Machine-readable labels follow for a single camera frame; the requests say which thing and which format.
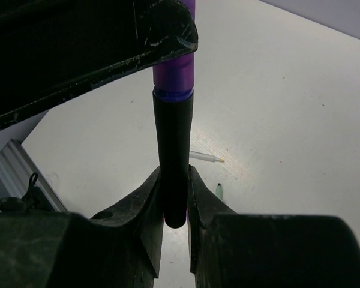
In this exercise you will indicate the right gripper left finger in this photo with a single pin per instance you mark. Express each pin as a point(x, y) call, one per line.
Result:
point(119, 246)

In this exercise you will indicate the green translucent marker pen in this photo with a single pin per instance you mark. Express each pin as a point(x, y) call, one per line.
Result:
point(219, 192)

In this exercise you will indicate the black purple marker pen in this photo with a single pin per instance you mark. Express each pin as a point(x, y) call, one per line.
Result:
point(173, 113)

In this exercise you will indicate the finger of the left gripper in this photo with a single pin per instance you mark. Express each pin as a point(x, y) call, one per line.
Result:
point(54, 51)

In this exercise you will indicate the aluminium rail frame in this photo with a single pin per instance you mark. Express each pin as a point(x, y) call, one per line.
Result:
point(16, 169)

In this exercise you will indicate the purple marker cap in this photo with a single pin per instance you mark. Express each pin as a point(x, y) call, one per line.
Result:
point(174, 72)

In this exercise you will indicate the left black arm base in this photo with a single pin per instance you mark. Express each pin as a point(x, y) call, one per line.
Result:
point(33, 200)

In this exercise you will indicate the white yellow-tip pen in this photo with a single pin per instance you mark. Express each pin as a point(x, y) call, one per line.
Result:
point(205, 157)

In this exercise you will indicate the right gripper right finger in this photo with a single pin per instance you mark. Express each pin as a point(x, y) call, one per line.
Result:
point(228, 249)

